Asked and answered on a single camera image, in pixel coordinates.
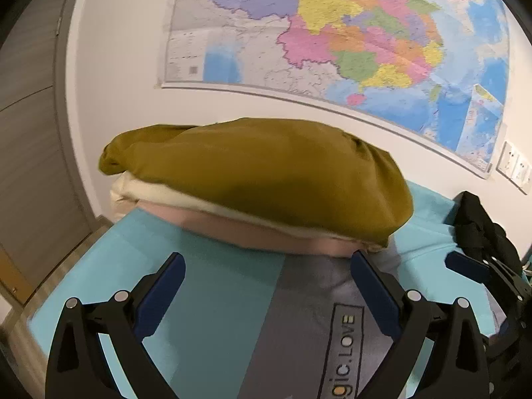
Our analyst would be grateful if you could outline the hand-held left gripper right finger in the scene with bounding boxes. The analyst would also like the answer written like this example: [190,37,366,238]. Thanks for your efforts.
[350,249,491,399]

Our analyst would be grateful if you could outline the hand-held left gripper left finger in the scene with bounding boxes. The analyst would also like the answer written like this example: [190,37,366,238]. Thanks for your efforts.
[45,252,186,399]

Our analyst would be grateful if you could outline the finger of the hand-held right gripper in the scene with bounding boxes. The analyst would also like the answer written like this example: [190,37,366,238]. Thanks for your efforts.
[445,251,526,288]

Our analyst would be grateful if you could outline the olive green jacket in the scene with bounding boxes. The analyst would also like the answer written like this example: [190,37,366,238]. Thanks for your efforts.
[98,117,414,249]

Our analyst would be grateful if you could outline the black garment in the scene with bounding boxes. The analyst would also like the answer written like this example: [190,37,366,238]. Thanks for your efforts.
[443,191,522,275]

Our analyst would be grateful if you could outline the teal grey patterned bed sheet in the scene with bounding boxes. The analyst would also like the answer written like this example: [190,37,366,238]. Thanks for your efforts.
[27,179,505,399]

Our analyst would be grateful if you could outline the pink folded cloth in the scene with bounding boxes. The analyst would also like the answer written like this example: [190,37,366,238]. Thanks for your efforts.
[112,199,402,258]

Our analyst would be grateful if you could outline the cream folded cloth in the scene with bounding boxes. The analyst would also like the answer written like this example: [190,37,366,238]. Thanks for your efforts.
[109,172,383,254]

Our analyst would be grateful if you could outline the brown wooden door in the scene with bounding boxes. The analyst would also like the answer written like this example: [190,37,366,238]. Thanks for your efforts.
[0,241,40,306]

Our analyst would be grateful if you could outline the grey door panel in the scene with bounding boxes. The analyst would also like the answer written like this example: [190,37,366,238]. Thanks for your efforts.
[0,0,113,300]

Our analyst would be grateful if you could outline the white wall socket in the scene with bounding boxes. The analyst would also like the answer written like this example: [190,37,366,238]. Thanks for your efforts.
[511,152,531,188]
[496,141,518,177]

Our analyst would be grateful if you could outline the colourful wall map poster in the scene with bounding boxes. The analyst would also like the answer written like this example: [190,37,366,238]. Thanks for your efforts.
[155,0,511,180]

